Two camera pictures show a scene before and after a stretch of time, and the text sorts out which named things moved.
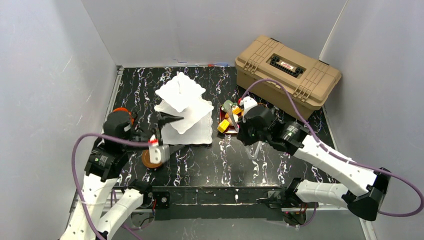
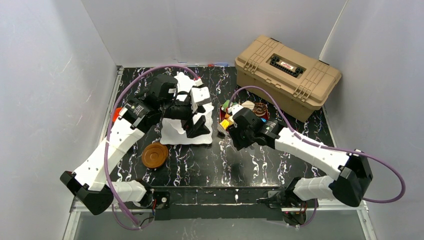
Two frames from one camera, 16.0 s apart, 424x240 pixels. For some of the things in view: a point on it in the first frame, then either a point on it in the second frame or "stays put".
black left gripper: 156,131 to 191,117
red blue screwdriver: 212,65 stays put
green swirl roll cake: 227,106 stays put
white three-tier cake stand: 181,97 stays put
